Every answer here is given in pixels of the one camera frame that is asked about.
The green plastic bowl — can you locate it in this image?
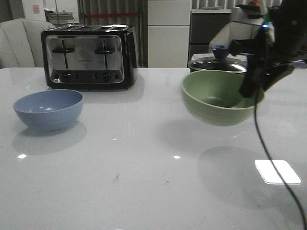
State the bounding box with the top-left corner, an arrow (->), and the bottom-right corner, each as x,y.
181,70 -> 265,127

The glass pot lid blue knob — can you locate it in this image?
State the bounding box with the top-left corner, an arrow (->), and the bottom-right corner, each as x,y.
188,45 -> 247,71

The black and chrome toaster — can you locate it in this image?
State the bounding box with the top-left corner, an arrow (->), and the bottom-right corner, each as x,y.
41,24 -> 138,90

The beige armchair on left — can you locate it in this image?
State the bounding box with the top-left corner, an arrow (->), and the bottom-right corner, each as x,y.
0,18 -> 55,69

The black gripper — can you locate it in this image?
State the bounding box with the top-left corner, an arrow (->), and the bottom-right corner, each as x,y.
229,0 -> 307,98

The beige armchair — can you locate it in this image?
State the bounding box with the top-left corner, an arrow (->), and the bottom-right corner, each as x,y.
0,18 -> 55,69
208,22 -> 260,53

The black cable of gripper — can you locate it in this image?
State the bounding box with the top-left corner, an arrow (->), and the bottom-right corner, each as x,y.
253,35 -> 307,230

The beige armchair on right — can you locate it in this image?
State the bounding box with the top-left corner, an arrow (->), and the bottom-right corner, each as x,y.
208,22 -> 260,53

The dark blue saucepan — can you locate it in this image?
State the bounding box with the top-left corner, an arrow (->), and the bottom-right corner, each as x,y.
189,68 -> 246,76

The blue plastic bowl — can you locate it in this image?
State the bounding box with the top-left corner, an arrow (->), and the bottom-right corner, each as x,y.
13,89 -> 83,131

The dark counter with drawers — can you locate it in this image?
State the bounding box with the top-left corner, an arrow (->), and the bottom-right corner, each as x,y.
188,10 -> 231,60

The white cabinet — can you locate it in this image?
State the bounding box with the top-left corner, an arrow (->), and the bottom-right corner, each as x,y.
148,0 -> 192,68

